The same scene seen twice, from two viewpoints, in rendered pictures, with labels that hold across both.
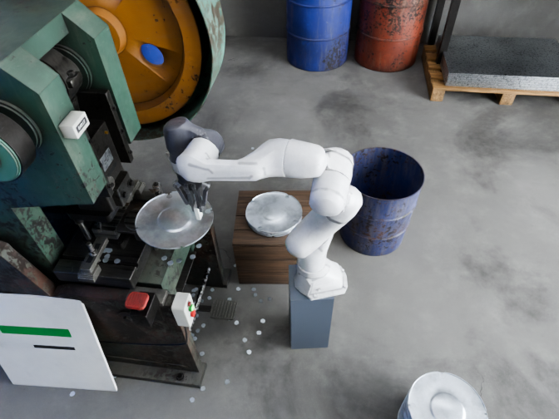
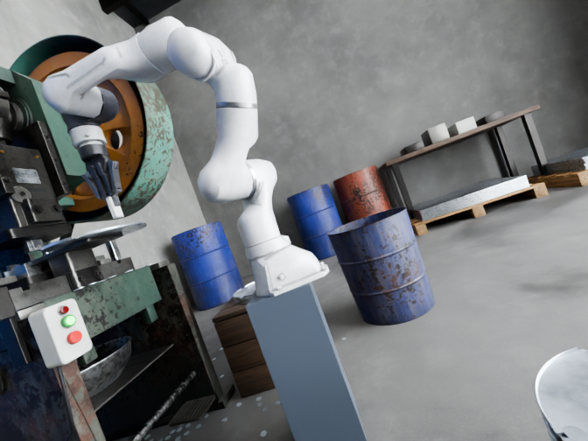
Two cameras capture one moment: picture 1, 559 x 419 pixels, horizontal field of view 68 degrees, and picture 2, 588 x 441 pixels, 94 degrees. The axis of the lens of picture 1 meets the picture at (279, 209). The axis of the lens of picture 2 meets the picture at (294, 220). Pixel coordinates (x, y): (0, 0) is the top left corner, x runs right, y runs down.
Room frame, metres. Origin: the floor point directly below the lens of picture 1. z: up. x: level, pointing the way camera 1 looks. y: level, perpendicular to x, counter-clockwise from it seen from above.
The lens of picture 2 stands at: (0.18, -0.26, 0.63)
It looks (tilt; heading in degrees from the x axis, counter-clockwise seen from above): 1 degrees down; 2
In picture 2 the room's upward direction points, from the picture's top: 20 degrees counter-clockwise
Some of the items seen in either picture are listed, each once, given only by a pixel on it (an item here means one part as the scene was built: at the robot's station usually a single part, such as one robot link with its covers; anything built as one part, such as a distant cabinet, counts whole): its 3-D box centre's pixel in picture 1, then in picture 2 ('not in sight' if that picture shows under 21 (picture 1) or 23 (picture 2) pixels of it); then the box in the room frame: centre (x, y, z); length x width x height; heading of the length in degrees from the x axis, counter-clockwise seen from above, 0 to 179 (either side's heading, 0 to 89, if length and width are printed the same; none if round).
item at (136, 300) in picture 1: (139, 305); not in sight; (0.74, 0.48, 0.72); 0.07 x 0.06 x 0.08; 81
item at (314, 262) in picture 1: (318, 235); (257, 199); (1.02, -0.15, 0.71); 0.18 x 0.11 x 0.25; 139
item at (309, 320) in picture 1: (309, 308); (305, 357); (0.99, -0.12, 0.23); 0.18 x 0.18 x 0.45; 0
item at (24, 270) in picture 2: (112, 219); (41, 268); (1.10, 0.65, 0.76); 0.15 x 0.09 x 0.05; 171
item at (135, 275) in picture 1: (118, 233); (49, 291); (1.10, 0.65, 0.68); 0.45 x 0.30 x 0.06; 171
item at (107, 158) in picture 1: (96, 165); (20, 188); (1.09, 0.61, 1.04); 0.17 x 0.15 x 0.30; 81
